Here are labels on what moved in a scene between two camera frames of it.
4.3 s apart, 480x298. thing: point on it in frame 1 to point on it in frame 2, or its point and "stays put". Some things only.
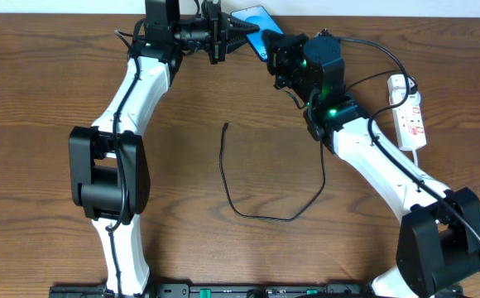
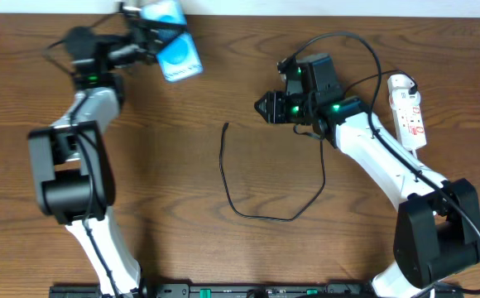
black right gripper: x=276 y=54 to x=277 y=108
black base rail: x=261 y=290 stays put
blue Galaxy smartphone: x=258 y=15 to x=178 y=55
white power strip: x=408 y=115 stays put
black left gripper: x=215 y=37 to x=141 y=37
